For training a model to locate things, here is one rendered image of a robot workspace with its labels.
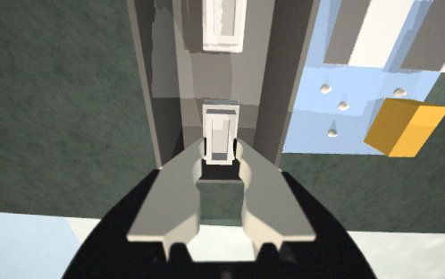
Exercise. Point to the yellow block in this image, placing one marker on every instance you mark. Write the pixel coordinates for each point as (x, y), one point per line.
(402, 126)

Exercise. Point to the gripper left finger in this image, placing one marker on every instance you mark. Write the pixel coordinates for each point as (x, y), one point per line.
(139, 230)

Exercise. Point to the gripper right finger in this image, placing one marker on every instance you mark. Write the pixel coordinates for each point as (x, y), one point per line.
(277, 208)

